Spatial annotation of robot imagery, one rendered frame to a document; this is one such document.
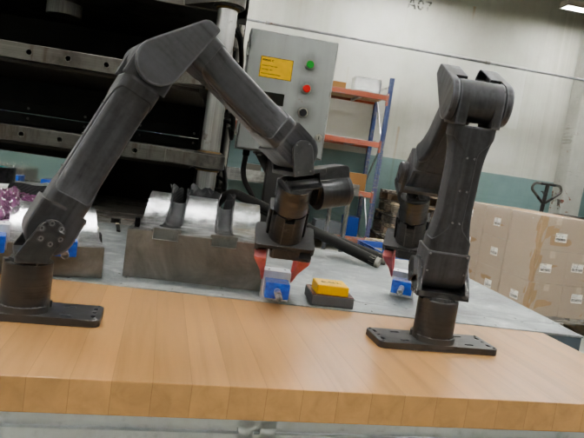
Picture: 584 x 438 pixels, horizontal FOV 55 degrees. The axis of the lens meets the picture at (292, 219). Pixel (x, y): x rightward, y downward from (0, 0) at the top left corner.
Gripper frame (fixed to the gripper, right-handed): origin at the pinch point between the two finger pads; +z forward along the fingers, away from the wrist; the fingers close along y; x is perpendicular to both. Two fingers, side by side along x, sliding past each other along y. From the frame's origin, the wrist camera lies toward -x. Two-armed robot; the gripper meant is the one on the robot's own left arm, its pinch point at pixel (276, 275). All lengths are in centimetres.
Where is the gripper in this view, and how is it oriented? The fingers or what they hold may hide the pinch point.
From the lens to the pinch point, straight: 102.7
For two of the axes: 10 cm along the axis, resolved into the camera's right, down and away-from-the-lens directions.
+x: 0.2, 5.8, -8.1
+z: -1.7, 8.0, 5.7
